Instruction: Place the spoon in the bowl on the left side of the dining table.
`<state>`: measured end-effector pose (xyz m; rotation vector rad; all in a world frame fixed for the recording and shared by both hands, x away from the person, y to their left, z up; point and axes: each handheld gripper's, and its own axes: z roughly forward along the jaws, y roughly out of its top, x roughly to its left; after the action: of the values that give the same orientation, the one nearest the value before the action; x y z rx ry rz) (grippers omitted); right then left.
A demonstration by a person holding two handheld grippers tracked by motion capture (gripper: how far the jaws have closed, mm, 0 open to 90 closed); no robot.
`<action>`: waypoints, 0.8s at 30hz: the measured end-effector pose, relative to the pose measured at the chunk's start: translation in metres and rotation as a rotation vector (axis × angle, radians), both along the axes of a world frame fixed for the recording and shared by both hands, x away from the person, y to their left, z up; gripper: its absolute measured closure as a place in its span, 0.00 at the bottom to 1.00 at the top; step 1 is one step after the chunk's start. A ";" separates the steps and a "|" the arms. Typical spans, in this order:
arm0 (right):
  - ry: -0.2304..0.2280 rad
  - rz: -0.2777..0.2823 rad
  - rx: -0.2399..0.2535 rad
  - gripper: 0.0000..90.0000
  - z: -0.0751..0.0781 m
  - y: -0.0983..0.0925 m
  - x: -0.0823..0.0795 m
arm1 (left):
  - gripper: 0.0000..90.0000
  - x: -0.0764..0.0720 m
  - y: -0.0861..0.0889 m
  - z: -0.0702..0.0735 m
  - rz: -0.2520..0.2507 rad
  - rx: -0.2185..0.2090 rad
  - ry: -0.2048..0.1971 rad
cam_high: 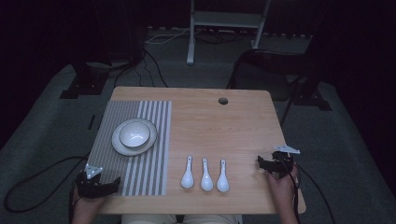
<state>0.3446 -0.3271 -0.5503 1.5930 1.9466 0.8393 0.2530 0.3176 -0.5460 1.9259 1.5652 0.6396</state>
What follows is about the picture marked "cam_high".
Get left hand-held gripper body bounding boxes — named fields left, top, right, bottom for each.
left=76, top=163, right=110, bottom=200

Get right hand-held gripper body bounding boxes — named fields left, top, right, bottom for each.
left=266, top=144, right=302, bottom=180

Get person's left hand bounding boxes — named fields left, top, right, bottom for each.
left=71, top=186, right=108, bottom=217

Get person's right hand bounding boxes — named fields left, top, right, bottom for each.
left=267, top=164, right=301, bottom=210

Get white plate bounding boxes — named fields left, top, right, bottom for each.
left=111, top=118, right=159, bottom=157

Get grey striped placemat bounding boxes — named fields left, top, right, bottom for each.
left=86, top=100, right=173, bottom=197

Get white ceramic spoon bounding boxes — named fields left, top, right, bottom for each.
left=180, top=155, right=195, bottom=189
left=216, top=159, right=231, bottom=193
left=199, top=158, right=215, bottom=192

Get person's legs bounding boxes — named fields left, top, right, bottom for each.
left=120, top=213, right=245, bottom=224

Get white bowl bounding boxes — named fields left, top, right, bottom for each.
left=119, top=120, right=151, bottom=148

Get black stand base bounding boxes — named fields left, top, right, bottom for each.
left=292, top=77, right=333, bottom=112
left=59, top=58, right=110, bottom=101

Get white metal stand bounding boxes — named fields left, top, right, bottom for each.
left=185, top=0, right=273, bottom=66

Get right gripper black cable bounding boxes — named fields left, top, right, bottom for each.
left=290, top=155, right=338, bottom=224

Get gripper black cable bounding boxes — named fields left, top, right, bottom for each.
left=290, top=155, right=338, bottom=224
left=3, top=153, right=92, bottom=215

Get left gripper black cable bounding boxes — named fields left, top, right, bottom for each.
left=3, top=153, right=92, bottom=215

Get black floor cable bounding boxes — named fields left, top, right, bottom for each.
left=113, top=49, right=170, bottom=89

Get white floor cable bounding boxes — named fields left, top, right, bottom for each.
left=144, top=27, right=204, bottom=46

